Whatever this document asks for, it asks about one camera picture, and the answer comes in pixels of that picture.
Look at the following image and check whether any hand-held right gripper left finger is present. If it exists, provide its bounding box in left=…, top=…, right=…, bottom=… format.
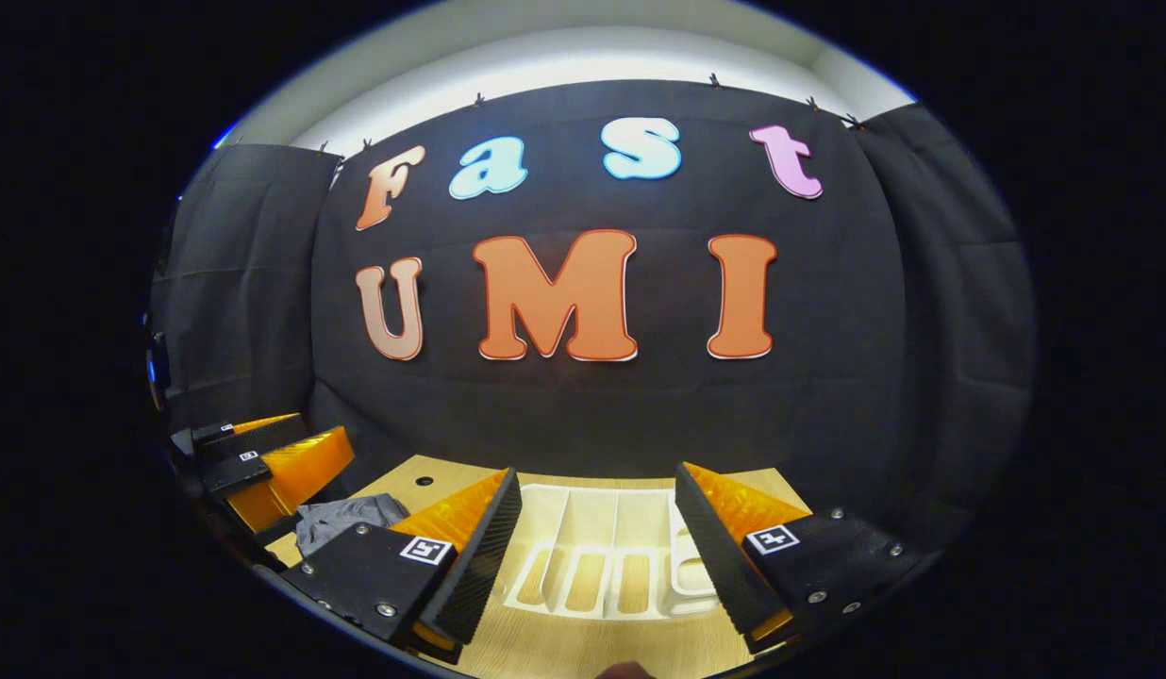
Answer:
left=279, top=467, right=525, bottom=666

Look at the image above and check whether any white bookshelf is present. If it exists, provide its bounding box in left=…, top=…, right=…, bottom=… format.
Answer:
left=501, top=483, right=727, bottom=621

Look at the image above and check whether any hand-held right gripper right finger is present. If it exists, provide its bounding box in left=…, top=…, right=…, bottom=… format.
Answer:
left=675, top=462, right=928, bottom=656

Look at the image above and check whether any grey schoolbag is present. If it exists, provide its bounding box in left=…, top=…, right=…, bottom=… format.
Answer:
left=293, top=492, right=410, bottom=559

